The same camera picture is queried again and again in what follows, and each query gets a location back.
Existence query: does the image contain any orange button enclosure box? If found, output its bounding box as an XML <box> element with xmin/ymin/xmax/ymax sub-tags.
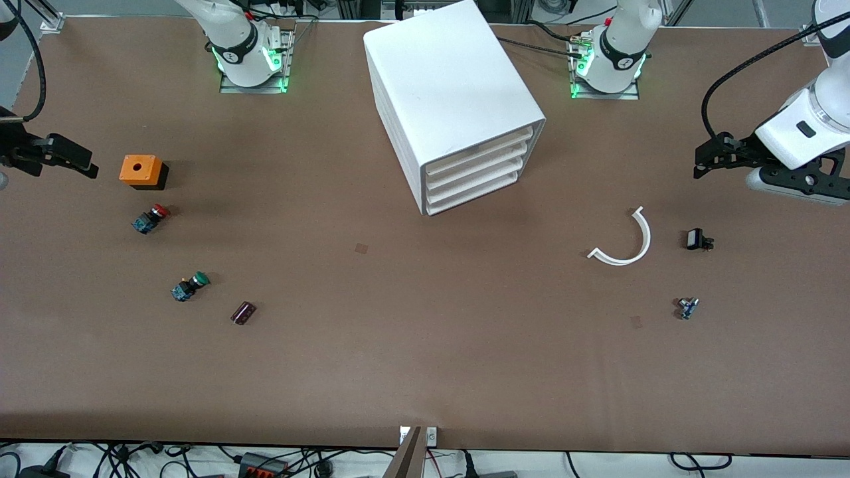
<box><xmin>119</xmin><ymin>155</ymin><xmax>169</xmax><ymax>191</ymax></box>

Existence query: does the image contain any white drawer cabinet shell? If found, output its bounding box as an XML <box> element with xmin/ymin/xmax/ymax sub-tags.
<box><xmin>363</xmin><ymin>0</ymin><xmax>547</xmax><ymax>217</ymax></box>

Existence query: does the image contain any green capped push button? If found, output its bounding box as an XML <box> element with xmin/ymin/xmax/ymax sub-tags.
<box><xmin>171</xmin><ymin>271</ymin><xmax>211</xmax><ymax>303</ymax></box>

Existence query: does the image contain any wooden slat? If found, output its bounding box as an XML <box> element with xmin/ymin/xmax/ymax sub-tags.
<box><xmin>383</xmin><ymin>426</ymin><xmax>426</xmax><ymax>478</ymax></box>

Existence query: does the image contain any white plastic drawer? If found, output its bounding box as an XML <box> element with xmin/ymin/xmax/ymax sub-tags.
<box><xmin>428</xmin><ymin>167</ymin><xmax>521</xmax><ymax>217</ymax></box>
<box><xmin>424</xmin><ymin>127</ymin><xmax>535</xmax><ymax>179</ymax></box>
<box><xmin>425</xmin><ymin>141</ymin><xmax>532</xmax><ymax>191</ymax></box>
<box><xmin>426</xmin><ymin>154</ymin><xmax>527</xmax><ymax>204</ymax></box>

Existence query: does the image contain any black orange power strip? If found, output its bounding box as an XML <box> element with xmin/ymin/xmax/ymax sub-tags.
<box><xmin>239</xmin><ymin>453</ymin><xmax>288</xmax><ymax>478</ymax></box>

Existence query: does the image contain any white curved plastic clip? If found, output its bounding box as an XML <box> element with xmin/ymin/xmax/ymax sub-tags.
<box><xmin>587</xmin><ymin>206</ymin><xmax>652</xmax><ymax>266</ymax></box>

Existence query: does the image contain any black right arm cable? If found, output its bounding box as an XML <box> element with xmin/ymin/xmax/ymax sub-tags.
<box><xmin>0</xmin><ymin>0</ymin><xmax>47</xmax><ymax>123</ymax></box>

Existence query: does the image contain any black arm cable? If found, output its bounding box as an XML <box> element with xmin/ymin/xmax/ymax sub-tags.
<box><xmin>0</xmin><ymin>0</ymin><xmax>47</xmax><ymax>123</ymax></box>
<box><xmin>702</xmin><ymin>12</ymin><xmax>850</xmax><ymax>143</ymax></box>

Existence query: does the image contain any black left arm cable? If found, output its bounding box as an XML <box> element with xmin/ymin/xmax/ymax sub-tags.
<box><xmin>702</xmin><ymin>12</ymin><xmax>850</xmax><ymax>143</ymax></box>

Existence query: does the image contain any red capped push button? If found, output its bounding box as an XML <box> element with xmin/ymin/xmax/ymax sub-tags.
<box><xmin>131</xmin><ymin>204</ymin><xmax>171</xmax><ymax>234</ymax></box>

